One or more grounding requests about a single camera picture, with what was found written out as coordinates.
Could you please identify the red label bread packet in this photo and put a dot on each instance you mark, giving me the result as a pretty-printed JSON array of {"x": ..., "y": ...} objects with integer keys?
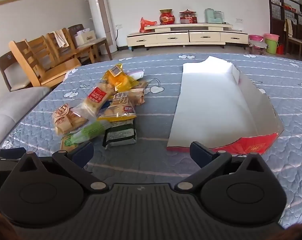
[{"x": 97, "y": 97}]

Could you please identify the yellow snack packet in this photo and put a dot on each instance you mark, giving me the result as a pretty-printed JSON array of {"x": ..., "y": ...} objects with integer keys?
[{"x": 118, "y": 80}]

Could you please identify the small red container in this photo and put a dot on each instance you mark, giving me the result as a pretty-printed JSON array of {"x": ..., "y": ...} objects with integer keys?
[{"x": 280, "y": 48}]

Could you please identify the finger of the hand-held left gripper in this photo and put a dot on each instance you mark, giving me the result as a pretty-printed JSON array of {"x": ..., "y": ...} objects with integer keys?
[{"x": 12, "y": 153}]

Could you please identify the dark display shelf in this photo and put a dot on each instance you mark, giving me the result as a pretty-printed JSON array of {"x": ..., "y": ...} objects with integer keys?
[{"x": 278, "y": 0}]

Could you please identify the dark brown chair grey seat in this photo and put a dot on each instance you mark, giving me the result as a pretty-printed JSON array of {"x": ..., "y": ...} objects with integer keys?
[{"x": 13, "y": 75}]

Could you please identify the white paper box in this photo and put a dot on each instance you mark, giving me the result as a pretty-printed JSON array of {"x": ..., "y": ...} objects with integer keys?
[{"x": 85, "y": 39}]

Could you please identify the green bucket pink lid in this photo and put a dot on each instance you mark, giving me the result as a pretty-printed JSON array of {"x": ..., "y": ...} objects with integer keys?
[{"x": 271, "y": 45}]

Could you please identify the light wooden chair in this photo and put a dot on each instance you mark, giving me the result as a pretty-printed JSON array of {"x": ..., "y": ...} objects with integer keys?
[
  {"x": 53, "y": 72},
  {"x": 38, "y": 47},
  {"x": 50, "y": 38}
]

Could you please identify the light green snack packet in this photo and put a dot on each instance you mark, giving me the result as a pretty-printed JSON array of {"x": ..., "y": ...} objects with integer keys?
[{"x": 93, "y": 130}]

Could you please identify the pink plastic basin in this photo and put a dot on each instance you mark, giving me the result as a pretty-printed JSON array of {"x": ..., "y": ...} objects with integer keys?
[{"x": 255, "y": 38}]

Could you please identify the mint green kitchen appliance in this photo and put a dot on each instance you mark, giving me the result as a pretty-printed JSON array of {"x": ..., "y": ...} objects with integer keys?
[{"x": 212, "y": 16}]

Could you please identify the red gift box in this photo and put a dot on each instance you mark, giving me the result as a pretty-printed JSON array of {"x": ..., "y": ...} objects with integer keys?
[{"x": 188, "y": 17}]

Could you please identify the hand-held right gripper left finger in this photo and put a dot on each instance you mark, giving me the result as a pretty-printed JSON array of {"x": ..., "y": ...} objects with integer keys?
[{"x": 84, "y": 153}]

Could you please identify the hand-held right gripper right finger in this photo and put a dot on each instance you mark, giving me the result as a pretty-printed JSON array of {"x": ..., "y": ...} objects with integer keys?
[{"x": 199, "y": 155}]

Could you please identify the small sandwich cake packet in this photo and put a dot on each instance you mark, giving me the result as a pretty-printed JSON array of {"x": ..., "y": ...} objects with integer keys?
[{"x": 139, "y": 93}]

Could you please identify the white cardboard box red outside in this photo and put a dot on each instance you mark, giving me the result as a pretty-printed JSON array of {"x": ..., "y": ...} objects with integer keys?
[{"x": 210, "y": 105}]

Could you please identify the dark brown wooden chair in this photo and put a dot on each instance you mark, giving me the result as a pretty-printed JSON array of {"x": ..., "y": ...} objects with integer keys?
[{"x": 74, "y": 28}]

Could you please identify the brown cookie packet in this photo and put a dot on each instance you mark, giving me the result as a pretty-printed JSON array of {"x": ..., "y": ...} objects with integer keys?
[{"x": 66, "y": 120}]

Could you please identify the red round jar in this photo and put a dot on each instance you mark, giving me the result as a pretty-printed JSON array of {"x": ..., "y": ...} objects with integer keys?
[{"x": 167, "y": 17}]

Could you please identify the white towel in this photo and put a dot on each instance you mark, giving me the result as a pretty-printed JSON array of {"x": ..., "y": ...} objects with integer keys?
[{"x": 61, "y": 38}]

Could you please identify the dark green white packet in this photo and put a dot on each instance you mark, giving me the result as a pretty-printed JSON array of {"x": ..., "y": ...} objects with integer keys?
[{"x": 119, "y": 135}]

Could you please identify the pink and white snack packet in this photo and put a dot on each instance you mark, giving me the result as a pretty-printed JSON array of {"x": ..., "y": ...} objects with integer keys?
[{"x": 137, "y": 74}]

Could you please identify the white tower air conditioner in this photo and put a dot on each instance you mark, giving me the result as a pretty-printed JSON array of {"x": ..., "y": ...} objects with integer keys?
[{"x": 98, "y": 17}]

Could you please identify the orange plastic bag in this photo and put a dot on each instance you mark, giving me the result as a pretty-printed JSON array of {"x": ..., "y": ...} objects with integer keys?
[{"x": 146, "y": 25}]

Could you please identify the yellow bordered pastry packet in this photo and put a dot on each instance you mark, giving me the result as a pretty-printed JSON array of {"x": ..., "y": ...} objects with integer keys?
[{"x": 119, "y": 111}]

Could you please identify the wooden chair with yellow cloth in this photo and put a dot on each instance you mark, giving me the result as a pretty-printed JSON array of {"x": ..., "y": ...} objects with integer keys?
[{"x": 294, "y": 42}]

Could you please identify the cream tv cabinet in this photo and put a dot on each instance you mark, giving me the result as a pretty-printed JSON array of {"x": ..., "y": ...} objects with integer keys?
[{"x": 185, "y": 37}]

